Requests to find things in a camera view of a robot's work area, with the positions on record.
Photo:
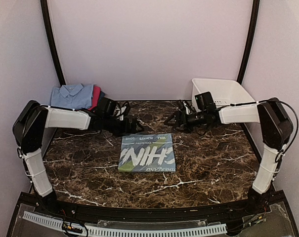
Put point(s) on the folded pink red garment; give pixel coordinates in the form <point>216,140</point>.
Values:
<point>95,97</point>

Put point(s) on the light blue button shirt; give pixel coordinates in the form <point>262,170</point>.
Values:
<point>76,96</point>

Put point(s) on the black frame post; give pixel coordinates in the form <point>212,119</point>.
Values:
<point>51,42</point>
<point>249,41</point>

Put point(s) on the left black frame post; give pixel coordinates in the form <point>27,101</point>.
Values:
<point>51,42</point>

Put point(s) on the white slotted cable duct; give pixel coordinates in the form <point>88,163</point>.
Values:
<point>128,229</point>

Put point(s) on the blue cloth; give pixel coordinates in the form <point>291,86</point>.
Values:
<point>147,153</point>

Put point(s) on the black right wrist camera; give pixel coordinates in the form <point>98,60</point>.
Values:
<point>205,102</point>

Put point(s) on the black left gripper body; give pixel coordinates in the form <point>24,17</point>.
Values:
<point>124,130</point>

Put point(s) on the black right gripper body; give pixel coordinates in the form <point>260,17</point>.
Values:
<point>187,122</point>

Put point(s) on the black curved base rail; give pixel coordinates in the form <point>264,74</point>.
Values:
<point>226,213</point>

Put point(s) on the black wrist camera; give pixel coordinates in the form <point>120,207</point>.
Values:
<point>205,102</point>
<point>106,107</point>

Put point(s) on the white plastic bin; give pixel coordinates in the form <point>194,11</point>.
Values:
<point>224,92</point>

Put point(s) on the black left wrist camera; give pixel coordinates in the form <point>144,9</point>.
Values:
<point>106,107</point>

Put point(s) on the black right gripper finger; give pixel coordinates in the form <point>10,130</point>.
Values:
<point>171,119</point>
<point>172,124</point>

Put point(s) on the folded dark blue garment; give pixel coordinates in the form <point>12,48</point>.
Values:
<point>101,95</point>

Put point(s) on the right black frame post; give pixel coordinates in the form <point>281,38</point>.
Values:
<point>249,41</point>

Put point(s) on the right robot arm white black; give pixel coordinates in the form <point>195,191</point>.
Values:
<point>276,129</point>

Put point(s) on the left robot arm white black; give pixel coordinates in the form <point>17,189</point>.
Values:
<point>29,128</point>

